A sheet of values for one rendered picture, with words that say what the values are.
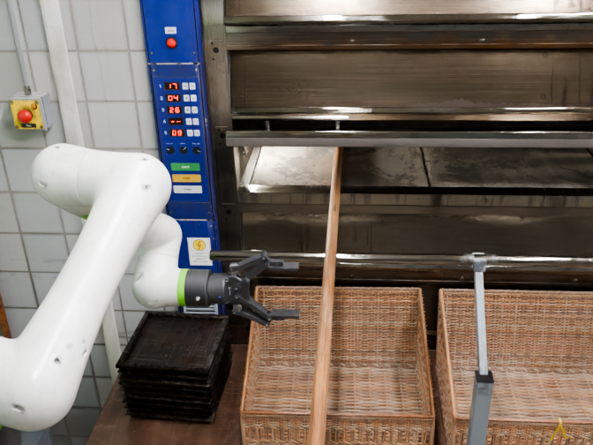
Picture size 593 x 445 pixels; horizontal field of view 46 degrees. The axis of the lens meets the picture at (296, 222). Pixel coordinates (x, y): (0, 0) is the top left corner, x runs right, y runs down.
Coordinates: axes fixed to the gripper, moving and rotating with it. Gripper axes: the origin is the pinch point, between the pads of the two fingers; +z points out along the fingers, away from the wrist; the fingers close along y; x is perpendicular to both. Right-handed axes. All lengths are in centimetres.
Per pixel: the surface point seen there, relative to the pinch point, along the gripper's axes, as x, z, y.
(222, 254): -18.8, -21.1, 1.3
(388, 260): -18.8, 23.4, 1.6
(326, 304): 8.6, 8.3, -2.2
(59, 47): -53, -72, -47
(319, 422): 46.0, 8.5, -1.4
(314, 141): -41.2, 2.6, -23.0
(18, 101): -48, -85, -32
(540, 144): -42, 64, -23
